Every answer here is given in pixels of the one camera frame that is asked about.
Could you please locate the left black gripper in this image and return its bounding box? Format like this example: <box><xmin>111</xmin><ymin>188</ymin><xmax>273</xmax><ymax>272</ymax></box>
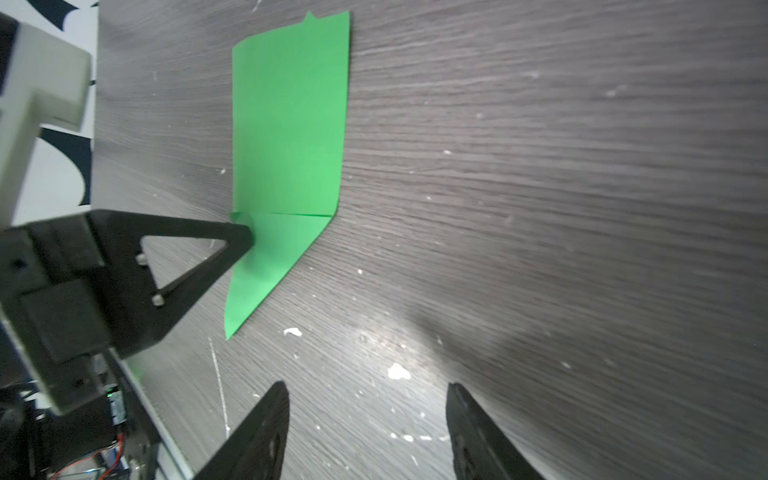
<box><xmin>1</xmin><ymin>210</ymin><xmax>254</xmax><ymax>416</ymax></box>

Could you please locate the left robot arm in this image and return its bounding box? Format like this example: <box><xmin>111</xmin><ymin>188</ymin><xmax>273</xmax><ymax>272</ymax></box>
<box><xmin>1</xmin><ymin>210</ymin><xmax>254</xmax><ymax>479</ymax></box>

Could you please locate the green square paper sheet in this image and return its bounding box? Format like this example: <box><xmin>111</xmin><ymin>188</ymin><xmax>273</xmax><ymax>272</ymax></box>
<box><xmin>224</xmin><ymin>11</ymin><xmax>352</xmax><ymax>338</ymax></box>

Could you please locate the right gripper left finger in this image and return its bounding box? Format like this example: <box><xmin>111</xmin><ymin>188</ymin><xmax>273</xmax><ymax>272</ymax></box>
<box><xmin>193</xmin><ymin>381</ymin><xmax>290</xmax><ymax>480</ymax></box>

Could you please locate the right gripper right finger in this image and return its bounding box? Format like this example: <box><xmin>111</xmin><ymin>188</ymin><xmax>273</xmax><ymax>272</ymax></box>
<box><xmin>446</xmin><ymin>383</ymin><xmax>544</xmax><ymax>480</ymax></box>

